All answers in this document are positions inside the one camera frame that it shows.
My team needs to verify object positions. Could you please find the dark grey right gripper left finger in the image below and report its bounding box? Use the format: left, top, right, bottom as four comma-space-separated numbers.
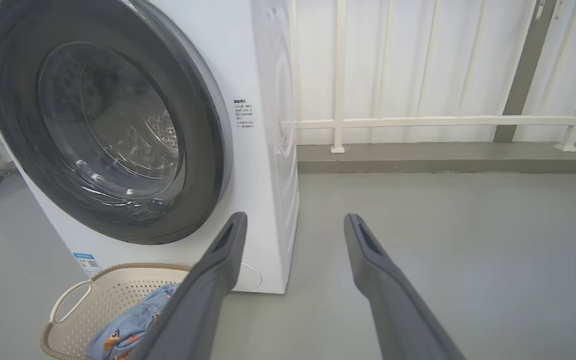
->
130, 212, 248, 360

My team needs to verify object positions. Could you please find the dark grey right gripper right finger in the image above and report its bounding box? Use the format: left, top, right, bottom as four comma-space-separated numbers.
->
344, 213, 466, 360

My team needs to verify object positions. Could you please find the blue cartoon print garment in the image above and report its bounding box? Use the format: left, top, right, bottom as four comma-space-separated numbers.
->
86, 284, 180, 360

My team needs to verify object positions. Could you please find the dark round glass washer door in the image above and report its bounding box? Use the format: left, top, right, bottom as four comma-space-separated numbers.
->
0, 0, 233, 246

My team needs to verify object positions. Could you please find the cream perforated laundry basket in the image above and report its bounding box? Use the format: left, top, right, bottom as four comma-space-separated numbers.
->
40, 263, 191, 360

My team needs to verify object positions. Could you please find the white front-load washing machine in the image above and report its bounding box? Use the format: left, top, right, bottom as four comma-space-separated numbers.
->
0, 0, 300, 295

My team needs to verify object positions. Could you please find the round white filter cover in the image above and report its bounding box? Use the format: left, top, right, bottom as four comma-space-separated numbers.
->
233, 262, 264, 292

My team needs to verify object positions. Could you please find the blue energy label sticker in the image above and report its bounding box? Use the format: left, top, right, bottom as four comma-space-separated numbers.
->
73, 252, 103, 279

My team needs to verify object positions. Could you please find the white metal railing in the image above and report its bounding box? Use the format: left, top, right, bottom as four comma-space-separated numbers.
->
288, 0, 576, 154

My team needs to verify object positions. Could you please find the grey vertical post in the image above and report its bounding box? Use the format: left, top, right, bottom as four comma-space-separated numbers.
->
493, 0, 559, 144

